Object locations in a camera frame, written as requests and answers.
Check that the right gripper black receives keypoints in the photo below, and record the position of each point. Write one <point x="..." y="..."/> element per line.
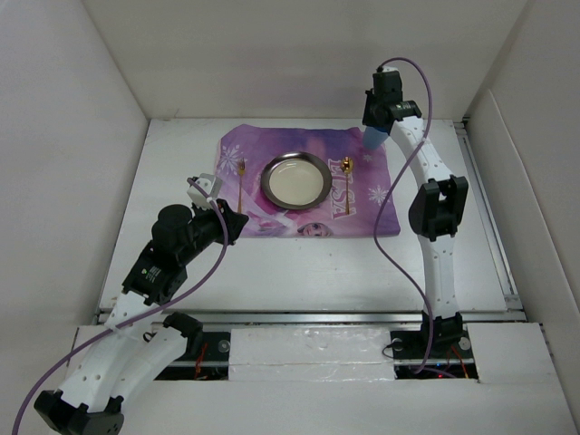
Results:
<point x="368" y="119"/>

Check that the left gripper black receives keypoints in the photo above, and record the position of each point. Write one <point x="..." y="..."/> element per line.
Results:
<point x="233" y="221"/>

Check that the blue plastic cup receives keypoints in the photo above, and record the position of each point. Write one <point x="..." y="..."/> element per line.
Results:
<point x="373" y="138"/>

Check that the gold fork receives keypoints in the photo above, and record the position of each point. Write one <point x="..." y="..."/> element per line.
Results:
<point x="241" y="170"/>

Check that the purple Elsa cloth placemat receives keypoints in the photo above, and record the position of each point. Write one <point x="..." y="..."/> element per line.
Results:
<point x="372" y="212"/>

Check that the metal rimmed cream plate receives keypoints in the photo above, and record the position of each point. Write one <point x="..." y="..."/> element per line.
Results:
<point x="296" y="181"/>

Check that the gold spoon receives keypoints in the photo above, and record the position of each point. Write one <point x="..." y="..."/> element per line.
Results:
<point x="347" y="169"/>

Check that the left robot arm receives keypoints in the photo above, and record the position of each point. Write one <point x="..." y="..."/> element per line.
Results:
<point x="138" y="342"/>

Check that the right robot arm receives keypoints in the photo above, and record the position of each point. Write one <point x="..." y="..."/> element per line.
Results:
<point x="434" y="214"/>

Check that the white foam block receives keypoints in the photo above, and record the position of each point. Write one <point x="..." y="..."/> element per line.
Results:
<point x="309" y="354"/>

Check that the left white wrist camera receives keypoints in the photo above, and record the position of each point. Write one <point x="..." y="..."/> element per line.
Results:
<point x="204" y="188"/>

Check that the aluminium rail front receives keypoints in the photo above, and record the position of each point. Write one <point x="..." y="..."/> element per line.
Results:
<point x="341" y="317"/>

